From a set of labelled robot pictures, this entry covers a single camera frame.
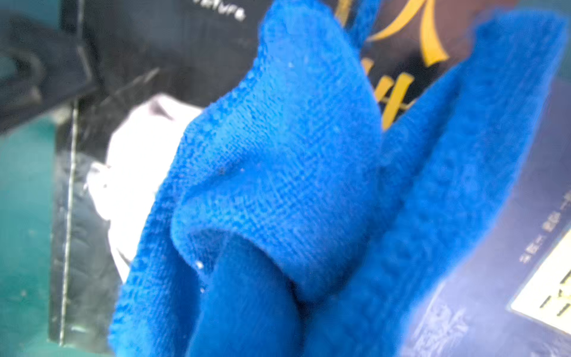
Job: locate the blue microfibre cloth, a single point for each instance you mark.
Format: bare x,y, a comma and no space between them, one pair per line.
291,224

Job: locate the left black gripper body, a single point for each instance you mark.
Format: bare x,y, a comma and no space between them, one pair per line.
52,69

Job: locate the purple book yellow label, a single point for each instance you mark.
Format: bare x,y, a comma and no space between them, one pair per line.
511,297

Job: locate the black portrait cover book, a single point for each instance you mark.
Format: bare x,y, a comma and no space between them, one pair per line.
197,51

